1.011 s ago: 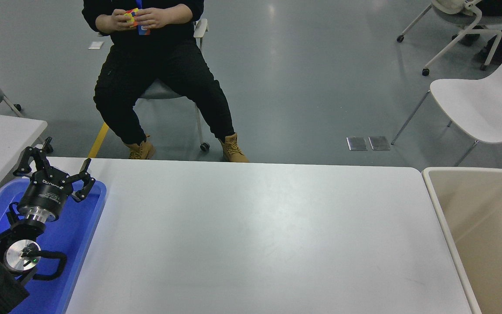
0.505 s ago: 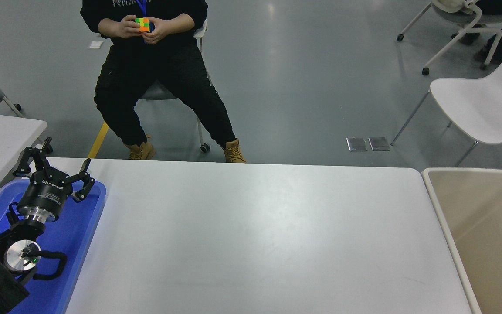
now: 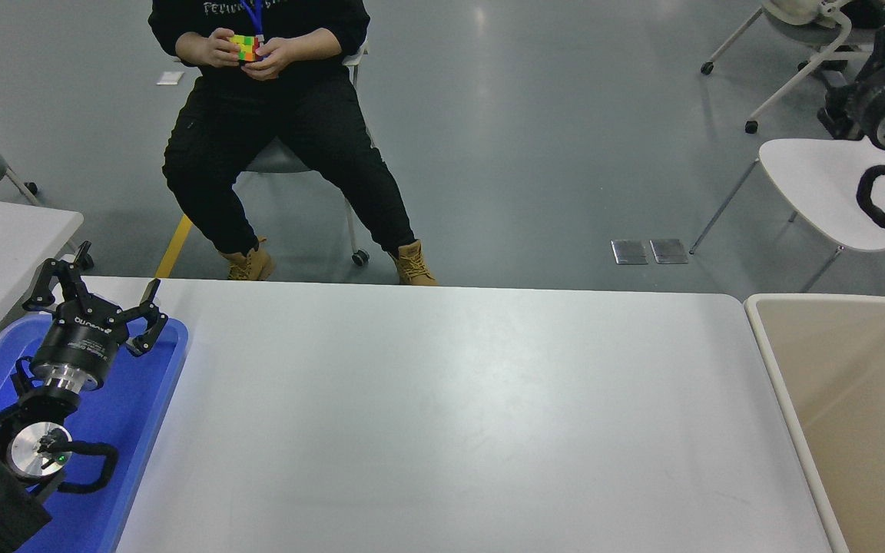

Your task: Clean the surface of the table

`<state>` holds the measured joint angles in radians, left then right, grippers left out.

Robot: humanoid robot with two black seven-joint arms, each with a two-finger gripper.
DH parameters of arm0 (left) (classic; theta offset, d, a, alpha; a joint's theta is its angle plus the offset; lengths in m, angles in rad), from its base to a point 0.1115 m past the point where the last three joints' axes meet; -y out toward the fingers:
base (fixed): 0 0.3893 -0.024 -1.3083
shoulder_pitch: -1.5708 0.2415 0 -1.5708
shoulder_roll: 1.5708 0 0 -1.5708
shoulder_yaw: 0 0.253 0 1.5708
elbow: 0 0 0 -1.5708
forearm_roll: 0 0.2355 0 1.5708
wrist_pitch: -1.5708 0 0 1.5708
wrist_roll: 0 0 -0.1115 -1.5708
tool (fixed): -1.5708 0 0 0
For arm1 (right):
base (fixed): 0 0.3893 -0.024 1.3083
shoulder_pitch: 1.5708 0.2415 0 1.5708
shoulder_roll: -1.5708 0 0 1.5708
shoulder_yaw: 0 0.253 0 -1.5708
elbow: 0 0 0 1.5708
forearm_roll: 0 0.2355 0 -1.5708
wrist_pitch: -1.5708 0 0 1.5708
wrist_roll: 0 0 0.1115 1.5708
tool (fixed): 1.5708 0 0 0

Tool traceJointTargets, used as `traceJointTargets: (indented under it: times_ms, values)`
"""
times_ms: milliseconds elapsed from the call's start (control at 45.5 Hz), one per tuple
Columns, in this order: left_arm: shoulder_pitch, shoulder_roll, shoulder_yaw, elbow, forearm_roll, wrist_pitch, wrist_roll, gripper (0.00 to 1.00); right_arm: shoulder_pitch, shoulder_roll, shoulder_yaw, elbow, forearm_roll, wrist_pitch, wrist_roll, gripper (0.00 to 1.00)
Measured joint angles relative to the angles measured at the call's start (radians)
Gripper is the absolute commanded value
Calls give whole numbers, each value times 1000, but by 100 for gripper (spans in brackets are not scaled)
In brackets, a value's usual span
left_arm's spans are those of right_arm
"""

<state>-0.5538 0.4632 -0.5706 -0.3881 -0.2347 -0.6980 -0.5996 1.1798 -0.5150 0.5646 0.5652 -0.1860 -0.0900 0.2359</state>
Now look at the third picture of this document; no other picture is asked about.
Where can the large pale bin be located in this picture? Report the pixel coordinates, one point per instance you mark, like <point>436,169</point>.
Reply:
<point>834,384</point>

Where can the person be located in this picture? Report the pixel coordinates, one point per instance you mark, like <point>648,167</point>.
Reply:
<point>861,15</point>
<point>281,146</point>

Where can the white paper scrap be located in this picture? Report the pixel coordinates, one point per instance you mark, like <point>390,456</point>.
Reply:
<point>170,77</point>

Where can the blue plastic tray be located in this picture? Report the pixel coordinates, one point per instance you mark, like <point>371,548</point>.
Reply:
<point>143,399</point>

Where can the multicoloured puzzle cube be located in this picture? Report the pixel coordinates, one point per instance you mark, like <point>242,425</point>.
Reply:
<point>245,48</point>

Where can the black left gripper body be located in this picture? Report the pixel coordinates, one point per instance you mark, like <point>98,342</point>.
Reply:
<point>81,342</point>

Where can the white shell chair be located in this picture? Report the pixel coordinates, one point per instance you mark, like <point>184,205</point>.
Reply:
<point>811,188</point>

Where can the white-framed rolling chair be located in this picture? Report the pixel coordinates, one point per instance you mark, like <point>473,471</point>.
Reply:
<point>796,11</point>

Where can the person's right hand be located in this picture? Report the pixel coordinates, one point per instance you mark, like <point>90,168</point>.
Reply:
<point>208,48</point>

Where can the person's left hand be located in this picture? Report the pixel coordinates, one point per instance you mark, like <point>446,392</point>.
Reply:
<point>289,52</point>

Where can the yellow floor tape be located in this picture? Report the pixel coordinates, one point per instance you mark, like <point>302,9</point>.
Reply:
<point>172,250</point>

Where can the metal floor plate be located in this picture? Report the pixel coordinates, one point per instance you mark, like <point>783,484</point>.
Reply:
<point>630,253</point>
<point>668,252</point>

